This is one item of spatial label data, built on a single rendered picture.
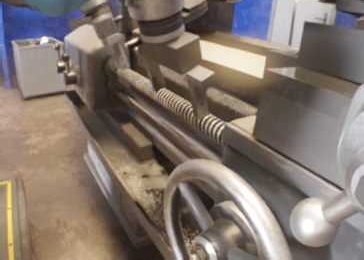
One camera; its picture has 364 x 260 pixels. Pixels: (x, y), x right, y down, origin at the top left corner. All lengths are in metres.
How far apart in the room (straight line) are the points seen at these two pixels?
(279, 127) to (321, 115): 0.05
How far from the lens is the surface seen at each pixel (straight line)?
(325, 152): 0.24
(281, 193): 0.29
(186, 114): 0.54
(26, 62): 2.84
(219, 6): 1.14
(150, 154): 0.95
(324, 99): 0.24
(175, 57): 0.41
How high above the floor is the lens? 0.92
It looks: 24 degrees down
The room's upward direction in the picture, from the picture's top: 5 degrees clockwise
